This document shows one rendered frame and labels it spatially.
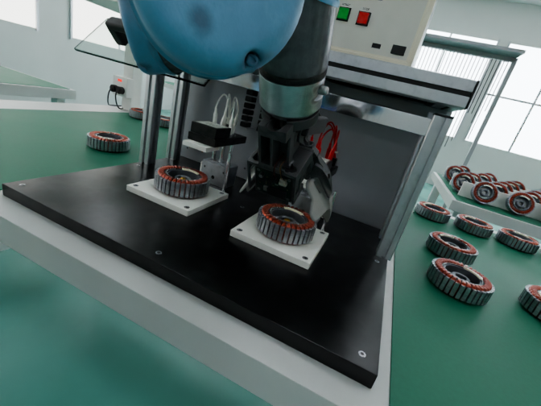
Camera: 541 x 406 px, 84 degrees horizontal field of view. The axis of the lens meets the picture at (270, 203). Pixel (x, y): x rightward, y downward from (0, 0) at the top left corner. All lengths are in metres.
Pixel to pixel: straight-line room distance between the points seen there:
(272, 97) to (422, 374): 0.38
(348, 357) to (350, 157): 0.50
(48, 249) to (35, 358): 0.89
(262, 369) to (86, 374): 1.00
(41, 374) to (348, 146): 1.19
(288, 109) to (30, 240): 0.43
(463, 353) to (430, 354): 0.06
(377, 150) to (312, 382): 0.54
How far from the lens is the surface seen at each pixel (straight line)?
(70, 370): 1.35
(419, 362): 0.48
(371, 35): 0.66
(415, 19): 0.66
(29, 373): 1.37
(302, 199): 0.68
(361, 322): 0.45
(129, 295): 0.45
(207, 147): 0.66
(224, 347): 0.39
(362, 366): 0.39
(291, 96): 0.34
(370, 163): 0.77
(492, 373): 0.55
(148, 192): 0.64
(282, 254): 0.51
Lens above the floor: 1.03
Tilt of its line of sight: 20 degrees down
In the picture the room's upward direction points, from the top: 15 degrees clockwise
